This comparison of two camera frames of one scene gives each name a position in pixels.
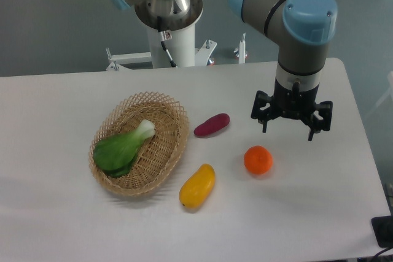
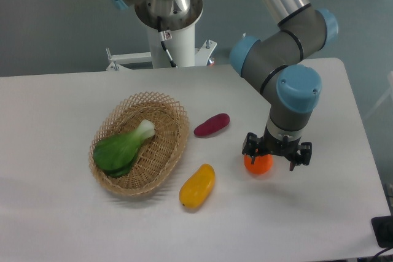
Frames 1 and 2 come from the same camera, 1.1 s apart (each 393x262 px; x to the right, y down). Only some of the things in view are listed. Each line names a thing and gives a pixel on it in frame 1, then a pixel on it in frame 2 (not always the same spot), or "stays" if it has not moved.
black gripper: x=294 y=104 → x=252 y=146
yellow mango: x=197 y=189 stays
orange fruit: x=258 y=159 stays
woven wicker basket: x=158 y=157 stays
